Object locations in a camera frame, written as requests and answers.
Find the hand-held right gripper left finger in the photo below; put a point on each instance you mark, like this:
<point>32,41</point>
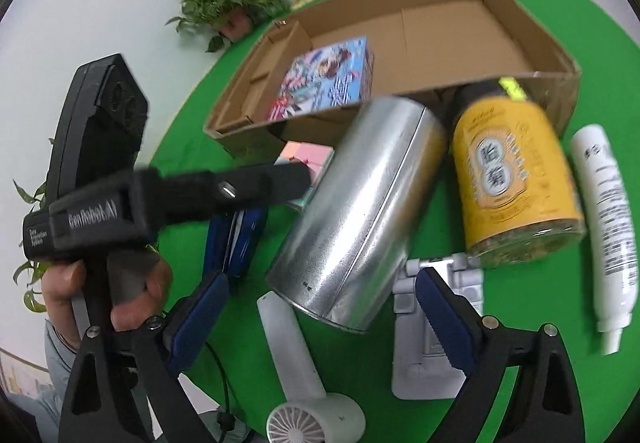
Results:
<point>200,318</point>

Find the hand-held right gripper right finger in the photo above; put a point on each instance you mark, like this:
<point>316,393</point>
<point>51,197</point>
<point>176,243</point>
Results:
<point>445,318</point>

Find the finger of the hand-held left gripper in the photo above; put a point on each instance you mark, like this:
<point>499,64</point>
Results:
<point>240,188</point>

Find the white folding phone stand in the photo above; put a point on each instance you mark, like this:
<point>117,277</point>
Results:
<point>415,373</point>

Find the white mug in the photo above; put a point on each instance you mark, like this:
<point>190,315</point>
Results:
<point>295,348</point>

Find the silver metal tin can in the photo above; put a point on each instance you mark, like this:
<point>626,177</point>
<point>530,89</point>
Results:
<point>360,213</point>

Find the yellow label jar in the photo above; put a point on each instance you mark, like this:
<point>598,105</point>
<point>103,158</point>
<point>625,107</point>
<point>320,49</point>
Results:
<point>510,173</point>

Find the white tube bottle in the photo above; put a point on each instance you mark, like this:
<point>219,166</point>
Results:
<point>605,223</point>

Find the brown cardboard box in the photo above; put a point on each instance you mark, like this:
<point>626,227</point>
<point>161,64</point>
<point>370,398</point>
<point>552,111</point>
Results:
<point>450,38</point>

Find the person's left forearm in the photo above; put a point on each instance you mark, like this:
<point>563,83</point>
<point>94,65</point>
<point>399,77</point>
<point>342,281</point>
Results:
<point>57,363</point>

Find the person's left hand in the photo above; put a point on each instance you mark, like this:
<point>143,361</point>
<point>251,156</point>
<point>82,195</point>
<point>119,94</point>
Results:
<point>135,293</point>

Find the blue stapler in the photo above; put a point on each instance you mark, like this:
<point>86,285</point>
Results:
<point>240,243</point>

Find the pastel puzzle cube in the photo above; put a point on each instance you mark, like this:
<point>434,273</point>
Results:
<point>305,155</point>

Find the colourful cartoon print pack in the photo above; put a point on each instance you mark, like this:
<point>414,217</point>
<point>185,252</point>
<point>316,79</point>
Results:
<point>325,78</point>

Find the trailing green plant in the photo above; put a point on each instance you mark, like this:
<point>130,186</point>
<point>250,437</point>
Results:
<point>30,273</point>

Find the green felt table cloth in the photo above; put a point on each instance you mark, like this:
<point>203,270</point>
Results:
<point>575,48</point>

